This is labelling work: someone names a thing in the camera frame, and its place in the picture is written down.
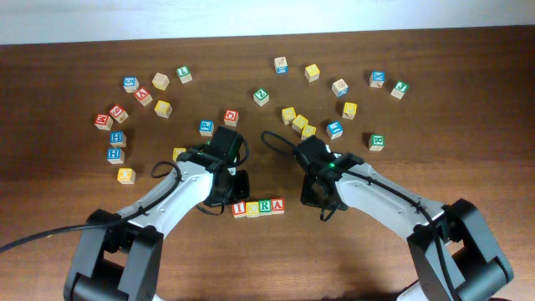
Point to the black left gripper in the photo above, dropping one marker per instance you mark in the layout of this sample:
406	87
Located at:
242	192

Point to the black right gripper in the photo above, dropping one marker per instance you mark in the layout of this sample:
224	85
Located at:
307	196

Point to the red letter I block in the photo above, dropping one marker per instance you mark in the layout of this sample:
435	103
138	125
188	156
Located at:
239	210

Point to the yellow C block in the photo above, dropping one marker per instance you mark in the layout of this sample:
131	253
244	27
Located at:
252	209

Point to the green r block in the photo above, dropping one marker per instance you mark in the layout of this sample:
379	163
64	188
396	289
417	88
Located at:
376	142
265	207

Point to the red A block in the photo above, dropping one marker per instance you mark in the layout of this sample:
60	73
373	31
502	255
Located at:
278	206

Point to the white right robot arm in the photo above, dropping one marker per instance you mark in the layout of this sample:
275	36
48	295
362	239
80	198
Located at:
455	254

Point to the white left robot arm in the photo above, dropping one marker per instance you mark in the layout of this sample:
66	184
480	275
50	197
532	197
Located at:
119	254

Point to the yellow block cluster bottom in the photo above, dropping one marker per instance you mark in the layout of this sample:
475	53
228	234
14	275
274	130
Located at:
308	130

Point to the yellow block cluster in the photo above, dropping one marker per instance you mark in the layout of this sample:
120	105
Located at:
288	115
308	130
299	123

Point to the yellow o block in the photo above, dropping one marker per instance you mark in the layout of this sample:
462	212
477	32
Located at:
126	176
177	152

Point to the blue I block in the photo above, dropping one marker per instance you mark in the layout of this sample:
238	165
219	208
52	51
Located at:
334	130

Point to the blue P block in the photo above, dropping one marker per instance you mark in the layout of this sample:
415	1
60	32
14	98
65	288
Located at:
206	128

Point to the red O block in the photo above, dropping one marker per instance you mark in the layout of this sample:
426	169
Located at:
231	118

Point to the yellow block cluster middle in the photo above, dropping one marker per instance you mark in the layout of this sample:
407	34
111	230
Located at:
299	123

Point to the yellow block cluster left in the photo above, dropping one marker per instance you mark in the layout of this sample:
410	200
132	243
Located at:
288	115

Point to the yellow block right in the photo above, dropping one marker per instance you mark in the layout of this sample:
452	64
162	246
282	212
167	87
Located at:
349	110

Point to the green Z block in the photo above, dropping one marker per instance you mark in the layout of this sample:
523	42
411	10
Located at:
261	97

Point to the yellow O block far left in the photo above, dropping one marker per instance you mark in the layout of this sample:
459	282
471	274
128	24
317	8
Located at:
126	176

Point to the blue D side block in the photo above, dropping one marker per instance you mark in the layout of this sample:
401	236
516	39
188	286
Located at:
340	87

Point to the blue H block lower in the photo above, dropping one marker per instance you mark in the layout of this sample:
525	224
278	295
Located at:
115	156

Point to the blue h block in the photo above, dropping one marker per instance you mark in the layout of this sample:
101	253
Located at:
118	139
115	156

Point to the yellow block top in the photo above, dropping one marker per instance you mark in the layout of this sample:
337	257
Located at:
312	72

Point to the blue H block upper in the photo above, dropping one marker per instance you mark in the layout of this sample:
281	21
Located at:
118	139

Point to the green L block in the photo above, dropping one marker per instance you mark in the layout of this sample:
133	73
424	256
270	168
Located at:
184	74

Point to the red N block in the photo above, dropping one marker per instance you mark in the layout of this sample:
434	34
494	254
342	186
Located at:
143	96

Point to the plain wood block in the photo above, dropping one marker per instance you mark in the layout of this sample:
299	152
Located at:
160	81

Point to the blue X block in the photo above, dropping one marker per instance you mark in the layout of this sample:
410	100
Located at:
377	79

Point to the blue side block top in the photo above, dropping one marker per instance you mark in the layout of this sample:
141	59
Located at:
281	65

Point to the green J block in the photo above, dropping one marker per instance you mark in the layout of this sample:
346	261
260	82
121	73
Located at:
399	89

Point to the red S block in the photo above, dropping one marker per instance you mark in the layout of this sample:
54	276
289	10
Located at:
118	113

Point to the red M block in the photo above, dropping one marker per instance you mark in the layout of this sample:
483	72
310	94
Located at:
103	122

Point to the blue S block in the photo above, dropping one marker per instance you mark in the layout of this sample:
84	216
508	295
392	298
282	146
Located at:
130	84

